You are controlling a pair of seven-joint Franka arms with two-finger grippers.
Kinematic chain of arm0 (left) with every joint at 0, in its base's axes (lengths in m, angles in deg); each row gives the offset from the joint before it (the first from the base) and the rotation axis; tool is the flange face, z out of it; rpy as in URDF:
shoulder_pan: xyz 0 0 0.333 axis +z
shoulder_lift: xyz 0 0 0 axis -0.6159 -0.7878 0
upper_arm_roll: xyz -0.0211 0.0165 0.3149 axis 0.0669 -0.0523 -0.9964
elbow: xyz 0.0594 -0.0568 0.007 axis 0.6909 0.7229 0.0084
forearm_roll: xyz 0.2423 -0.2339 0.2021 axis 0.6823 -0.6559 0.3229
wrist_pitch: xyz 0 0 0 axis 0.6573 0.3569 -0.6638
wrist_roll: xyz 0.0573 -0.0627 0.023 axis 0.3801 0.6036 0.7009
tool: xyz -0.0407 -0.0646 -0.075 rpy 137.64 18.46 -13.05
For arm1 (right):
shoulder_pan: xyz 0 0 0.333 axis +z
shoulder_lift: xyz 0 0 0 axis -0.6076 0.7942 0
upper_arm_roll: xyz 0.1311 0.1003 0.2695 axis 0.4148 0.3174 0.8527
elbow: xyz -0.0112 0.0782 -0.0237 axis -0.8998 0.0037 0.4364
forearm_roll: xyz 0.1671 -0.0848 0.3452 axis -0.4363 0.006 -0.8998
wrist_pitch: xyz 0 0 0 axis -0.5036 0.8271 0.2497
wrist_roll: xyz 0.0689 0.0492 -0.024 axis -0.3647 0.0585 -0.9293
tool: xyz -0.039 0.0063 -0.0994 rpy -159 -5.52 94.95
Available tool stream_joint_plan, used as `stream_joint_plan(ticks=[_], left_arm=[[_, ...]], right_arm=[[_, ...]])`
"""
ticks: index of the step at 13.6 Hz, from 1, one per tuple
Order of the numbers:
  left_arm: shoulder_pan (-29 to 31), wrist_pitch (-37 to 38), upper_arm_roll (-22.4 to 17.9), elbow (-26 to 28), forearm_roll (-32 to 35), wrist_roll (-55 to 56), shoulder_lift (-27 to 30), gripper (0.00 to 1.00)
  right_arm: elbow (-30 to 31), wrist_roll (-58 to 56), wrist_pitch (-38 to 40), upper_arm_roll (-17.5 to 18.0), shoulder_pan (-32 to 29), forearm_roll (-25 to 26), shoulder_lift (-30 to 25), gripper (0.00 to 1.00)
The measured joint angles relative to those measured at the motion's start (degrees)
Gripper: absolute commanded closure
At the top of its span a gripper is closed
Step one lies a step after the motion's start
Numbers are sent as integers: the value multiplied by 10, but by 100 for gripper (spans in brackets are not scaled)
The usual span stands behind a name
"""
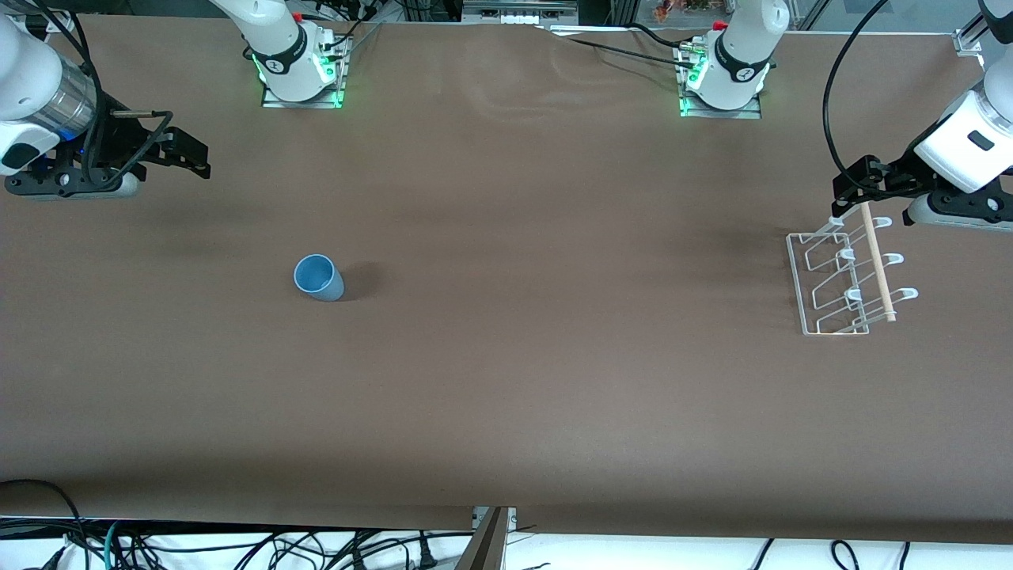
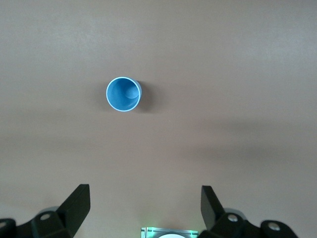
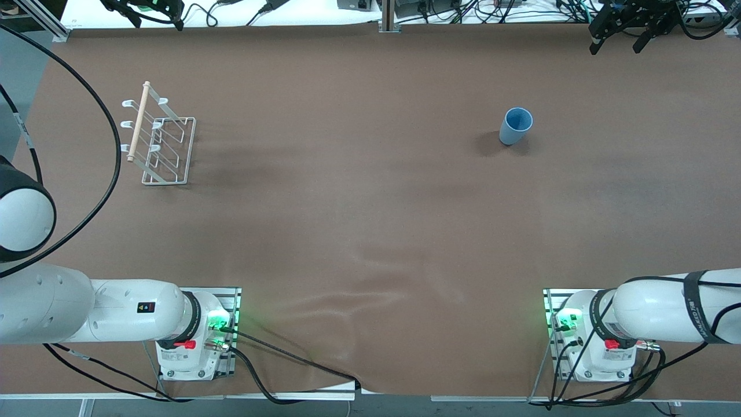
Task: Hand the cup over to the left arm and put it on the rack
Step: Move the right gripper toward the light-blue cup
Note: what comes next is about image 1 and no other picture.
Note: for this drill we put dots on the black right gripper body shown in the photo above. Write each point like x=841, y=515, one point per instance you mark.
x=116, y=134

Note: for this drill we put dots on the orange background item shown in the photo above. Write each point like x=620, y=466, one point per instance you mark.
x=673, y=9

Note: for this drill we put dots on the white power strip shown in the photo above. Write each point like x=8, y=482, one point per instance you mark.
x=518, y=14

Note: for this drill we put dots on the aluminium table frame bracket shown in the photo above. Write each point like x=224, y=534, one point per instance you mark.
x=487, y=542

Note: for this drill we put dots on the aluminium frame profile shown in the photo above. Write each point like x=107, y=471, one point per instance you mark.
x=969, y=43

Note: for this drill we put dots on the blue plastic cup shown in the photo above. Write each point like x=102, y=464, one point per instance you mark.
x=318, y=277

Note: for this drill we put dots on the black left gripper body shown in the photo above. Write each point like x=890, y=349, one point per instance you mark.
x=895, y=176

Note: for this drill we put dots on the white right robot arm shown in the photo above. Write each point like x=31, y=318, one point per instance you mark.
x=278, y=47

